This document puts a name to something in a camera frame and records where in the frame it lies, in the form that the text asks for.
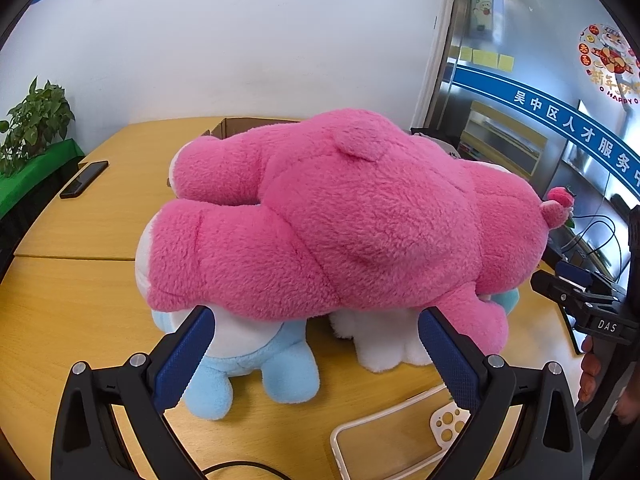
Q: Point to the pink plush bear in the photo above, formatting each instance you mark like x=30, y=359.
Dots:
x=350, y=210

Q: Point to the blue glass banner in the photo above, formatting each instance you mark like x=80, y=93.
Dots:
x=550, y=110

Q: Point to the yellow sticky note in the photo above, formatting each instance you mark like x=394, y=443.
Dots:
x=466, y=54
x=506, y=63
x=485, y=58

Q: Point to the cardboard box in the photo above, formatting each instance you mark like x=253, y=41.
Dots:
x=240, y=126

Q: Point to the cartoon poster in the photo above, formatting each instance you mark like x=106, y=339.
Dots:
x=486, y=12

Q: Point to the green potted plant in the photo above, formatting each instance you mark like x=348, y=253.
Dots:
x=35, y=120

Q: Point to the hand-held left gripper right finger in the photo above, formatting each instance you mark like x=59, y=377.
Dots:
x=446, y=357

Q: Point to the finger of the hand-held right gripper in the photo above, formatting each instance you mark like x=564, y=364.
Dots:
x=555, y=290
x=572, y=272

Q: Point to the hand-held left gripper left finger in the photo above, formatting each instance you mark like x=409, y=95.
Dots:
x=184, y=362

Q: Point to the pink pig plush toy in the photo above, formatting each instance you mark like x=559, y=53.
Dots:
x=505, y=302

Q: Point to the clear phone case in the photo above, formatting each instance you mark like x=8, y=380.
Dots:
x=450, y=422

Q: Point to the person's right hand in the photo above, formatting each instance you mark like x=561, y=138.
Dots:
x=590, y=367

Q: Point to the white plush toy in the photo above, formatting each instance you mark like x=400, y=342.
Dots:
x=380, y=350

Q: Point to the light blue plush toy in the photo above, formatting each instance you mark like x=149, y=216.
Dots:
x=280, y=360

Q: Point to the yellow shelf behind glass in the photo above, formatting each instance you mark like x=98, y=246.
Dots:
x=500, y=140

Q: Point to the green cloth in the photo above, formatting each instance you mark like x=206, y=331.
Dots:
x=30, y=182

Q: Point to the black smartphone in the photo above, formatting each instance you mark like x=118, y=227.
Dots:
x=84, y=179

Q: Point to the round festive window sticker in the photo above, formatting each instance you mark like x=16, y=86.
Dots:
x=610, y=60

